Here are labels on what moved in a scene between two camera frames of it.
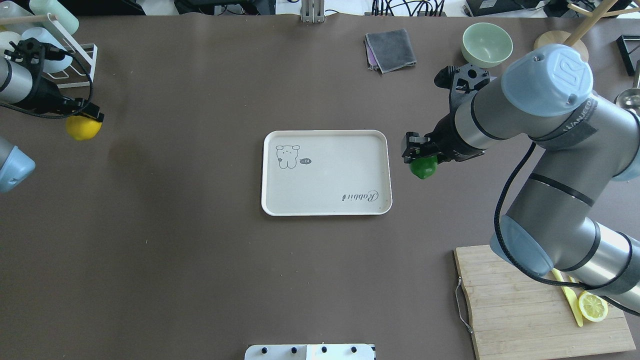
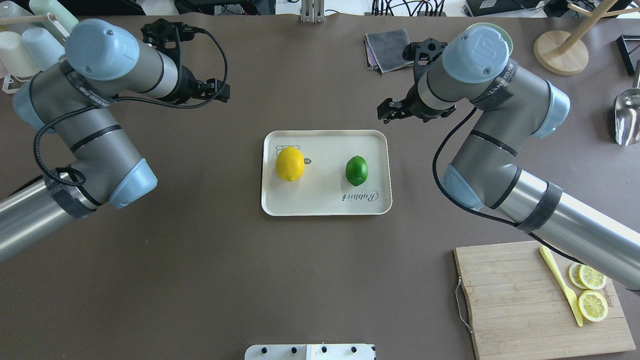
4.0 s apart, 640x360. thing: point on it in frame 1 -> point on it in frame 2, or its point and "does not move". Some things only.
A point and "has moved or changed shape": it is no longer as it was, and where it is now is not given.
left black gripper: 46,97 -> 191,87
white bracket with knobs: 309,352 does not move
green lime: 424,167 -> 356,170
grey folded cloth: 389,51 does not move
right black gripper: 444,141 -> 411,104
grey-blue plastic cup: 8,9 does not move
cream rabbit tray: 326,173 does not move
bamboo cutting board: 514,314 does not move
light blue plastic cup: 50,66 does not move
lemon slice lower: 593,307 does not move
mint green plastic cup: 64,16 does not move
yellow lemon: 80,127 has moved or changed shape
